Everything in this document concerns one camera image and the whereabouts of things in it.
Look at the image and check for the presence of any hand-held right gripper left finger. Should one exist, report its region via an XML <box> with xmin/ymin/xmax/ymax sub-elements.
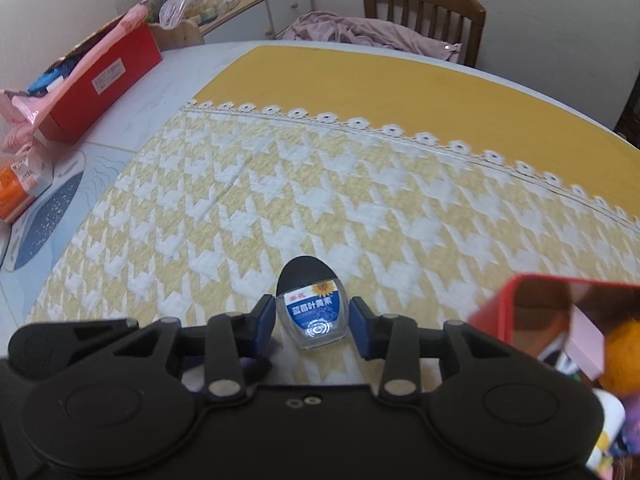
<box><xmin>116</xmin><ymin>295</ymin><xmax>277</xmax><ymax>402</ymax></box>

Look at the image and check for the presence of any clear plastic bag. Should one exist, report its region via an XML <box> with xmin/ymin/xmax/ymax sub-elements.
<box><xmin>159</xmin><ymin>0</ymin><xmax>242</xmax><ymax>29</ymax></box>

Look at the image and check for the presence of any white jar with yellow label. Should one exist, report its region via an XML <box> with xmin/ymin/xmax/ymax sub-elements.
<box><xmin>585</xmin><ymin>390</ymin><xmax>629</xmax><ymax>472</ymax></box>

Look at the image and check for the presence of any light wooden stool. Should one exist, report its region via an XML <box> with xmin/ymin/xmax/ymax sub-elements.
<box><xmin>149</xmin><ymin>19</ymin><xmax>206</xmax><ymax>52</ymax></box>

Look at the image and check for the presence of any small pink box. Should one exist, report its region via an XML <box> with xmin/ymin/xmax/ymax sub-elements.
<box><xmin>564</xmin><ymin>305</ymin><xmax>609</xmax><ymax>382</ymax></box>

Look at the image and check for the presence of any yellow patterned tablecloth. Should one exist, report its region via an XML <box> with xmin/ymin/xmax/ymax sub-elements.
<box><xmin>25</xmin><ymin>44</ymin><xmax>640</xmax><ymax>392</ymax></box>

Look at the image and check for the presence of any wooden chair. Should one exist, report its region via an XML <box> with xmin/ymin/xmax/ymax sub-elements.
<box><xmin>362</xmin><ymin>0</ymin><xmax>487</xmax><ymax>69</ymax></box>

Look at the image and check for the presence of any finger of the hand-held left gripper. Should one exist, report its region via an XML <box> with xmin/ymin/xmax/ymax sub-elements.
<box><xmin>9</xmin><ymin>318</ymin><xmax>140</xmax><ymax>382</ymax></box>

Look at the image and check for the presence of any blue label bottle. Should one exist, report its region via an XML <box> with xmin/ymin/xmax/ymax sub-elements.
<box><xmin>276</xmin><ymin>256</ymin><xmax>350</xmax><ymax>350</ymax></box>

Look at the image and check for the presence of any orange ball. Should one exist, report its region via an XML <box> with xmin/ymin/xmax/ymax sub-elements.
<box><xmin>602</xmin><ymin>321</ymin><xmax>640</xmax><ymax>394</ymax></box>

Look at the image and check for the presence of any white wooden side cabinet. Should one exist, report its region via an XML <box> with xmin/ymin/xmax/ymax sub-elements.
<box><xmin>200</xmin><ymin>0</ymin><xmax>310</xmax><ymax>46</ymax></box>

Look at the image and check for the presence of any purple packet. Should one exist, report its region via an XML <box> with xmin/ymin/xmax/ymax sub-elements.
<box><xmin>616</xmin><ymin>400</ymin><xmax>640</xmax><ymax>457</ymax></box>

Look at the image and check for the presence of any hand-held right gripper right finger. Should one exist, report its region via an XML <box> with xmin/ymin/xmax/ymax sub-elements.
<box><xmin>348</xmin><ymin>296</ymin><xmax>507</xmax><ymax>404</ymax></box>

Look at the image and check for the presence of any red tin box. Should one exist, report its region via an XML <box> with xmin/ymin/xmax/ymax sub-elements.
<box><xmin>467</xmin><ymin>274</ymin><xmax>640</xmax><ymax>480</ymax></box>

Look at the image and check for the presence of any red cardboard box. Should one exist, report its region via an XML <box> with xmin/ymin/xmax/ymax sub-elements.
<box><xmin>0</xmin><ymin>5</ymin><xmax>151</xmax><ymax>157</ymax></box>
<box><xmin>35</xmin><ymin>22</ymin><xmax>165</xmax><ymax>144</ymax></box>

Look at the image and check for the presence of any orange and white box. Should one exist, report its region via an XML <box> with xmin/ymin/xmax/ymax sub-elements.
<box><xmin>0</xmin><ymin>150</ymin><xmax>55</xmax><ymax>222</ymax></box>

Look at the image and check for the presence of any light blue printed placemat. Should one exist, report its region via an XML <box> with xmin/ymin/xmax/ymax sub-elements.
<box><xmin>0</xmin><ymin>142</ymin><xmax>137</xmax><ymax>274</ymax></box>

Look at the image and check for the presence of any pink cloth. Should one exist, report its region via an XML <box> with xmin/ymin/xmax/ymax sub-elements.
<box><xmin>283</xmin><ymin>10</ymin><xmax>464</xmax><ymax>65</ymax></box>

